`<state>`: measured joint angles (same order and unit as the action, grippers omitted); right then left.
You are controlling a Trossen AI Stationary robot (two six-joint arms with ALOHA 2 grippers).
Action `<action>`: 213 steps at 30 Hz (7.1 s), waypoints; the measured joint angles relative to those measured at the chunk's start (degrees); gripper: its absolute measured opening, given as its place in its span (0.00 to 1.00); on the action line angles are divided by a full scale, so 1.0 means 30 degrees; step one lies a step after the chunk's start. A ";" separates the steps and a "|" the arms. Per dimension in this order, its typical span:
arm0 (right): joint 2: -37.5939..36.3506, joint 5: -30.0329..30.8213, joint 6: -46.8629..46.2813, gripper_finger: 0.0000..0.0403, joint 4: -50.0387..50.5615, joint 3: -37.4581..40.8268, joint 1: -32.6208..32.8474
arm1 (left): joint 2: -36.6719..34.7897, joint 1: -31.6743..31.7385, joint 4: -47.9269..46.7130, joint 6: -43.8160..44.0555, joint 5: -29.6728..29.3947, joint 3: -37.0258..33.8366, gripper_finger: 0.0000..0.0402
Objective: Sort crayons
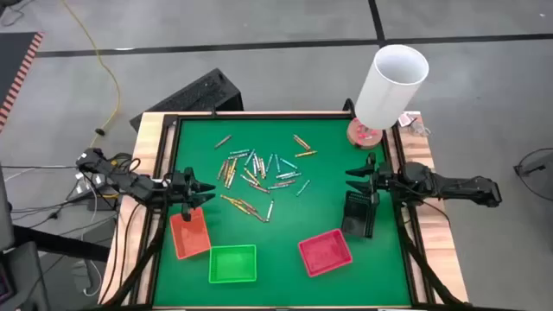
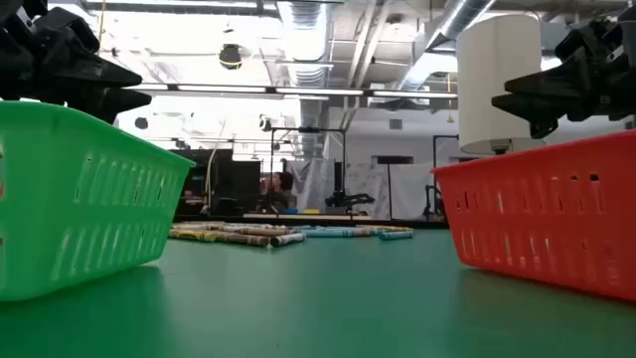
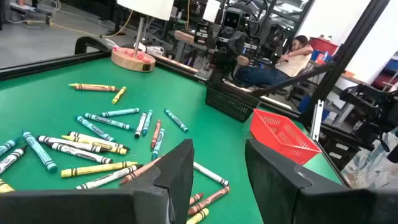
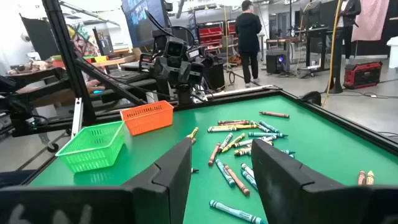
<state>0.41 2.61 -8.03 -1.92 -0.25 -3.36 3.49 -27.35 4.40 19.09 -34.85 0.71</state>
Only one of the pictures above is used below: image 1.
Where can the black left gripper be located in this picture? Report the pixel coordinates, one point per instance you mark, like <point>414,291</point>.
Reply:
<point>181,188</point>

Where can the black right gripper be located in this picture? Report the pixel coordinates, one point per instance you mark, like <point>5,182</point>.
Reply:
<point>386,181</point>

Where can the yellow crayon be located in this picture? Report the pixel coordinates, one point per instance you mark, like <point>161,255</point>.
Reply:
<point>233,166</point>
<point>229,199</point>
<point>306,153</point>
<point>226,171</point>
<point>301,142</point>
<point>262,168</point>
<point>241,207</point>
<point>252,176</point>

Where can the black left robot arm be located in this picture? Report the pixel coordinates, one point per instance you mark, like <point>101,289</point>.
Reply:
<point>129,183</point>

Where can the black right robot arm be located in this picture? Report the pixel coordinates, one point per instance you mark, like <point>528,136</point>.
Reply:
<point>458,188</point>

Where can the black plastic basket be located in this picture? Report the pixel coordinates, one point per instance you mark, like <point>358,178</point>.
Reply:
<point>356,218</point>

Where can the orange plastic basket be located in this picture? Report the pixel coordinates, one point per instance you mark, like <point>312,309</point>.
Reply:
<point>190,235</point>

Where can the pink white packet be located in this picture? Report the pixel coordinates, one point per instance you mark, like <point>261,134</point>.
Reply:
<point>407,118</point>

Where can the green plastic basket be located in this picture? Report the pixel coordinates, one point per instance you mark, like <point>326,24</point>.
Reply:
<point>232,264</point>

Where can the red plastic basket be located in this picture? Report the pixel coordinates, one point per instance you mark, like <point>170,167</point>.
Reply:
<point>325,252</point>

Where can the white lampshade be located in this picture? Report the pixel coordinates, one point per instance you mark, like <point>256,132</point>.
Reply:
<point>389,95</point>

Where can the black power brick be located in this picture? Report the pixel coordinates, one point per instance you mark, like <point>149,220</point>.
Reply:
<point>103,204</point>

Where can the grey power strip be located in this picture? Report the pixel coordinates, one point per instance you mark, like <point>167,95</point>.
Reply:
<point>80,185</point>

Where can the green table mat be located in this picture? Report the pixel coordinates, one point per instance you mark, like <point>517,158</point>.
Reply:
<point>281,293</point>

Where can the black floor beam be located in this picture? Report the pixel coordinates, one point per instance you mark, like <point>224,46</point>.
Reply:
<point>60,244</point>

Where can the black orange striped mat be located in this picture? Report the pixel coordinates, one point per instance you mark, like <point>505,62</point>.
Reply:
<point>13,56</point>

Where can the black frame clamp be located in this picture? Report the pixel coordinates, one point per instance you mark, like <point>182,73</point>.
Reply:
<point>349,105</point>
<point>214,112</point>

